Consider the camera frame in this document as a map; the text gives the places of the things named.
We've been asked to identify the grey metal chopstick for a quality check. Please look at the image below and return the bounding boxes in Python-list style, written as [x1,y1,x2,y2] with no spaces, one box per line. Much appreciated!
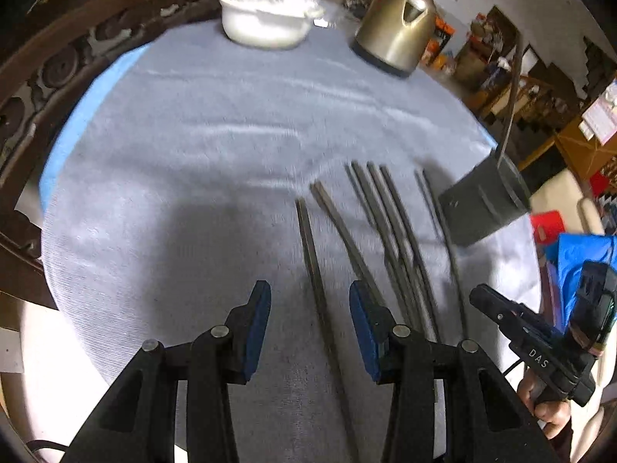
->
[310,181,389,309]
[496,31,526,160]

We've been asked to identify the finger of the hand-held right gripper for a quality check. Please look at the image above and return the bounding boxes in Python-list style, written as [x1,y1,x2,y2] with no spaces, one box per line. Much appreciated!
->
[568,259,617,358]
[469,284,570,348]

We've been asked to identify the pair of chopsticks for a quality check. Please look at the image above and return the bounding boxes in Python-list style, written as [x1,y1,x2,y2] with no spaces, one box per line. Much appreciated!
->
[295,198,360,463]

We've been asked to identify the red bag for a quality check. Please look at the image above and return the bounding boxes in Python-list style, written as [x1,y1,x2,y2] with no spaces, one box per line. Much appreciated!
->
[530,210,566,248]

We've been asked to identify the person's right hand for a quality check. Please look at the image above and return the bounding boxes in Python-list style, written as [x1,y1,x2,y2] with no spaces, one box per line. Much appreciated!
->
[517,370,574,441]

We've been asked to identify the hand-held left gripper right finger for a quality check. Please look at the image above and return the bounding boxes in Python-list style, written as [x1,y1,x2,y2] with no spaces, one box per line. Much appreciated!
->
[348,280,560,463]

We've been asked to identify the bright blue underlay cloth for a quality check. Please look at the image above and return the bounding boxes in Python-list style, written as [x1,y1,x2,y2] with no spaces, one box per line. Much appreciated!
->
[39,41,160,203]

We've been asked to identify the cream cushion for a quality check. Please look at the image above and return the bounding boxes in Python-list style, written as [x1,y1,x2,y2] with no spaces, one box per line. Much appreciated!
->
[529,172,605,261]

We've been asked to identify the orange boxes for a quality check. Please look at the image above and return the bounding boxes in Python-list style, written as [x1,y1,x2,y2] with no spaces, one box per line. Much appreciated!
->
[423,14,456,69]

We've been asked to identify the golden electric kettle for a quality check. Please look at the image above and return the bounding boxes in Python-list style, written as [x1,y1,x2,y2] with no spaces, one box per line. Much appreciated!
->
[351,0,437,78]

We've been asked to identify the white ceramic bowl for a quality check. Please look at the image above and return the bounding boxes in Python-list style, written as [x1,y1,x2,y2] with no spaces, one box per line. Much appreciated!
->
[219,0,325,50]

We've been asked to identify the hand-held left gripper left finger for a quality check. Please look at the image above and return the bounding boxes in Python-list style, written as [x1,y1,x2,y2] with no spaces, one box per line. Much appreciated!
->
[72,280,271,463]

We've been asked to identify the grey metal utensil holder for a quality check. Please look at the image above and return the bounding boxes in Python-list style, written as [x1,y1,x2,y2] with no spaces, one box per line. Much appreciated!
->
[438,152,532,247]

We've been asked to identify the blue fabric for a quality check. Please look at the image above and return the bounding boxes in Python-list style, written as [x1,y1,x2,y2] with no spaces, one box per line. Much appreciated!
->
[554,234,617,321]

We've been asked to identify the grey-blue tablecloth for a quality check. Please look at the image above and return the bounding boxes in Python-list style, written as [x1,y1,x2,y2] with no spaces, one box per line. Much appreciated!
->
[41,14,543,463]

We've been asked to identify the bundle of metal chopsticks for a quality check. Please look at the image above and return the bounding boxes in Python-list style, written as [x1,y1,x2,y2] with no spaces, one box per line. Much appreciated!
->
[344,161,470,348]

